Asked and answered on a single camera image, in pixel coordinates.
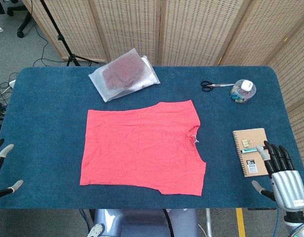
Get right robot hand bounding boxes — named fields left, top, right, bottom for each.
left=251, top=140, right=304, bottom=213

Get red t-shirt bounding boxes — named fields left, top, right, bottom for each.
left=79, top=99, right=207, bottom=197

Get yellow floor tape strip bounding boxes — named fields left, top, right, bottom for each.
left=236, top=208, right=247, bottom=237

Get kraft spiral notebook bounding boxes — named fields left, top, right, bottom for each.
left=232, top=127, right=280, bottom=178

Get blue carpet table cover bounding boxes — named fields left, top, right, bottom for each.
left=0, top=66, right=304, bottom=210

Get silver table leg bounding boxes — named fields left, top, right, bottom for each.
left=205, top=208, right=213, bottom=237

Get clear jar of binder clips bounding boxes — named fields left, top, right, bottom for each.
left=228, top=79, right=257, bottom=104

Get white earbuds case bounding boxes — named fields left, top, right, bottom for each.
left=240, top=79, right=253, bottom=91

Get black tripod stand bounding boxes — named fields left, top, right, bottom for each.
left=39, top=0, right=92, bottom=67

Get black office chair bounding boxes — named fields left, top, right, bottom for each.
left=7, top=0, right=34, bottom=38

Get blue-grey robot torso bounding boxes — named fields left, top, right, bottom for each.
left=88, top=208, right=199, bottom=237

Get bagged dark red garment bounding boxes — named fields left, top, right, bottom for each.
left=88, top=48, right=156, bottom=102

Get tangled floor cables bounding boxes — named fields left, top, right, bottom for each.
left=0, top=71, right=18, bottom=119

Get black-handled scissors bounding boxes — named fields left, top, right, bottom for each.
left=200, top=80, right=235, bottom=93

